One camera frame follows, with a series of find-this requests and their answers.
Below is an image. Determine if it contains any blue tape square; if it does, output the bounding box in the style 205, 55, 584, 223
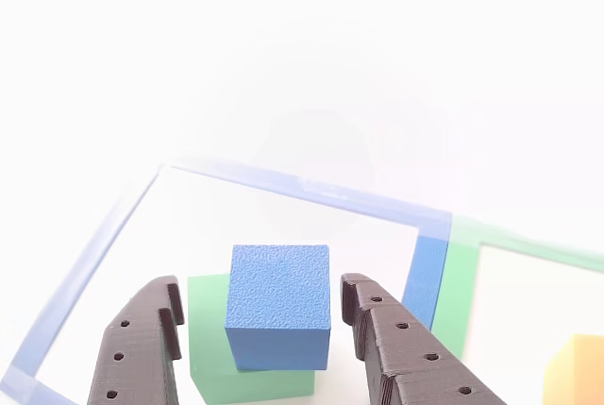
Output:
0, 162, 454, 405

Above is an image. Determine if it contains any orange cube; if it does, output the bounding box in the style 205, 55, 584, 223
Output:
542, 333, 604, 405

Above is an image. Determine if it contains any small blue cube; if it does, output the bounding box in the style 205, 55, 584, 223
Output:
225, 244, 332, 372

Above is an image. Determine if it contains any green cube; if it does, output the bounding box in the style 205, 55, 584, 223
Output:
187, 274, 316, 404

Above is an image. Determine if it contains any green tape square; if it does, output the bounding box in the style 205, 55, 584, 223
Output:
429, 214, 604, 363

